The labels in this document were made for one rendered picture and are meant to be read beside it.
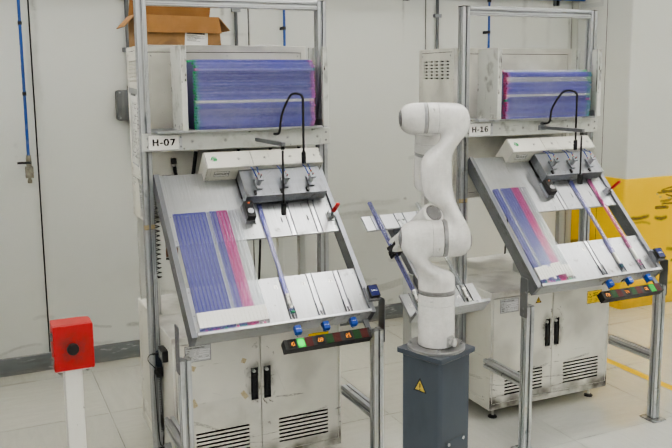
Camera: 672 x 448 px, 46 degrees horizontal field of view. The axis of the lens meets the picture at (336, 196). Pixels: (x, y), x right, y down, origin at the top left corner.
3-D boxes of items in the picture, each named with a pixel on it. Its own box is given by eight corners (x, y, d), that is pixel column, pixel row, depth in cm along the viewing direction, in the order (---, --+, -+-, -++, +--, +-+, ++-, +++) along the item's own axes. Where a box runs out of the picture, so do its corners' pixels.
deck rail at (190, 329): (194, 345, 273) (197, 337, 269) (189, 346, 272) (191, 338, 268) (156, 184, 311) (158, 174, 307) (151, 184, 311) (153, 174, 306)
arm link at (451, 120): (419, 255, 264) (468, 255, 264) (424, 258, 252) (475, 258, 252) (417, 104, 263) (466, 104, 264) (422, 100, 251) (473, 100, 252)
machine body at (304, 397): (341, 457, 336) (340, 315, 327) (177, 494, 307) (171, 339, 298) (286, 401, 394) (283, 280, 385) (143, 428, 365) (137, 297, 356)
